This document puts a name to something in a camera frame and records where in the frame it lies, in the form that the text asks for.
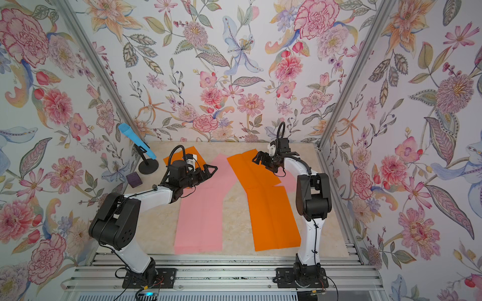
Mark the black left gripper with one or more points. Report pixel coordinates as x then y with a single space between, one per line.
205 175

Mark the large pink paper sheet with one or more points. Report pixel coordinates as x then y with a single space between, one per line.
200 221

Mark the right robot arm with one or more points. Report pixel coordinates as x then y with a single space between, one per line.
313 204

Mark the purple cube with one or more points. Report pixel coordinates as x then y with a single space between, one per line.
134 180

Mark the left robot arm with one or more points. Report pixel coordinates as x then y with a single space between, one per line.
115 223

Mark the left aluminium frame post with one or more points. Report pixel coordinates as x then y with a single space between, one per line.
78 32

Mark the blue microphone on stand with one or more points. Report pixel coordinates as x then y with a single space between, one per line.
149 164

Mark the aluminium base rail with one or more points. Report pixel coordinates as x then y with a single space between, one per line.
221 272

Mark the aluminium corner frame post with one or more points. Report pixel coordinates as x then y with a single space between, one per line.
380 18

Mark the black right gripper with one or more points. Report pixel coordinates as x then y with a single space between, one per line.
260 155

